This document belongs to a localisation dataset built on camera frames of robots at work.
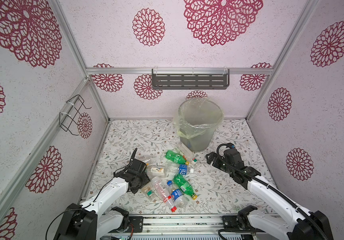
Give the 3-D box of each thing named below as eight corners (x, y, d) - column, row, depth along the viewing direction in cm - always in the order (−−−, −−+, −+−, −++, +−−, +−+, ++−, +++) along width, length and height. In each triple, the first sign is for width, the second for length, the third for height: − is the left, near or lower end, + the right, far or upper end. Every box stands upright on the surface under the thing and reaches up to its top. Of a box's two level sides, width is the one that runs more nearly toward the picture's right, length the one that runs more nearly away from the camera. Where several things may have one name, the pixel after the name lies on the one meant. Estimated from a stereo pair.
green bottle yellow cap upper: (164, 159, 100) (164, 154, 95) (168, 153, 103) (168, 148, 98) (186, 169, 95) (187, 165, 90) (189, 163, 98) (190, 158, 93)
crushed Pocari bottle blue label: (165, 177, 92) (165, 173, 87) (166, 166, 96) (165, 161, 92) (192, 177, 92) (193, 173, 87) (191, 166, 96) (192, 161, 92)
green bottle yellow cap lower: (188, 204, 82) (189, 201, 78) (172, 180, 91) (172, 176, 86) (196, 198, 84) (198, 195, 80) (179, 175, 93) (180, 171, 88)
